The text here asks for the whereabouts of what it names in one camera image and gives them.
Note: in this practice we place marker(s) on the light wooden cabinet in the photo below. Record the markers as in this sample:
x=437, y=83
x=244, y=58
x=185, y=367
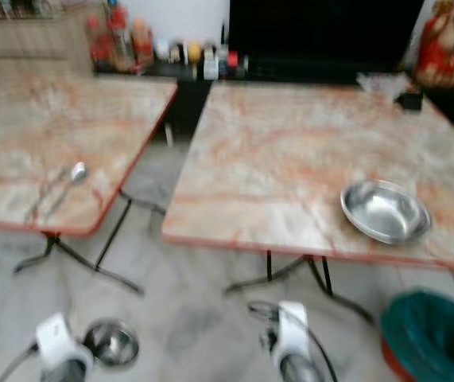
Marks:
x=32, y=48

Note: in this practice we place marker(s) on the green lined red bin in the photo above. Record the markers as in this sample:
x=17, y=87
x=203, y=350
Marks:
x=433, y=334

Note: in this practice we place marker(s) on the marble top folding table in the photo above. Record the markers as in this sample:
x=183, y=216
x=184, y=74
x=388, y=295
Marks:
x=44, y=131
x=290, y=155

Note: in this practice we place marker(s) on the red sauce bottle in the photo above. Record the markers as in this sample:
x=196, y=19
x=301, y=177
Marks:
x=96, y=46

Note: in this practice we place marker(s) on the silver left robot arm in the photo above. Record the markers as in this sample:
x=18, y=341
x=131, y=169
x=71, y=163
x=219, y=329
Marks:
x=65, y=372

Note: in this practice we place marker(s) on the small dark jar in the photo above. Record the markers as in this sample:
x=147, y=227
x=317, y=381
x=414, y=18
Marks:
x=177, y=53

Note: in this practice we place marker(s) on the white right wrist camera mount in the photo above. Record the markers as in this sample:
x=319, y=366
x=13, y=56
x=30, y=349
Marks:
x=291, y=334

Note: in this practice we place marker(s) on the small black box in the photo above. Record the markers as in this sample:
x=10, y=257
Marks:
x=411, y=101

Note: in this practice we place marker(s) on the clear plastic bag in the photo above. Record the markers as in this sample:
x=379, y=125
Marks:
x=382, y=84

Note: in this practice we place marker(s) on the tall blue cap bottle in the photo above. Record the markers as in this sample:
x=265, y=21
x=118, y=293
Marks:
x=118, y=40

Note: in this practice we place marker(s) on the steel spoon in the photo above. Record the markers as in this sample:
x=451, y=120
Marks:
x=78, y=171

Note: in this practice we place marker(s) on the oval steel plate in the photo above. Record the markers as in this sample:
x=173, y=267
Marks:
x=386, y=212

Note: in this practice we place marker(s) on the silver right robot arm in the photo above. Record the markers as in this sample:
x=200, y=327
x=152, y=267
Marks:
x=300, y=369

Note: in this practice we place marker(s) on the small round steel bowl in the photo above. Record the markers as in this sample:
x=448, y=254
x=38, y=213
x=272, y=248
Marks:
x=112, y=343

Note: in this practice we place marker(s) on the red and gold figurine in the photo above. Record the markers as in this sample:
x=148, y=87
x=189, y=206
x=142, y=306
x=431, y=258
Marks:
x=448, y=44

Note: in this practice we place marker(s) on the small red jar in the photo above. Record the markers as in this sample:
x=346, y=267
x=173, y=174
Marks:
x=232, y=60

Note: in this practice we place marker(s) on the small yellow jar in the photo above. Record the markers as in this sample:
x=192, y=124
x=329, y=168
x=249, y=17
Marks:
x=194, y=53

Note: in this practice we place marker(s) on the small white box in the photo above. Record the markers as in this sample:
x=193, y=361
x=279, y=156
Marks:
x=211, y=66

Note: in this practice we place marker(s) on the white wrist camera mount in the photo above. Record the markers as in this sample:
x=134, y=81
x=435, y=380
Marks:
x=291, y=334
x=57, y=340

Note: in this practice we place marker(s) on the orange sauce bottle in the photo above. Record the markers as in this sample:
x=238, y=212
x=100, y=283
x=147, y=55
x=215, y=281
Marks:
x=141, y=45

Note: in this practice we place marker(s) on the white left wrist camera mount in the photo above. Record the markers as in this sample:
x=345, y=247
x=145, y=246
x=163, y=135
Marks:
x=57, y=340

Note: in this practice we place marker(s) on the black television screen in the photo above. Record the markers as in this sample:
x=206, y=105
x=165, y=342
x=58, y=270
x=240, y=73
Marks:
x=326, y=32

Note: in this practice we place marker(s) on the small white jar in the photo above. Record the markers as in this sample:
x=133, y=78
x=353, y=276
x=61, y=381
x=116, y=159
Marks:
x=161, y=51

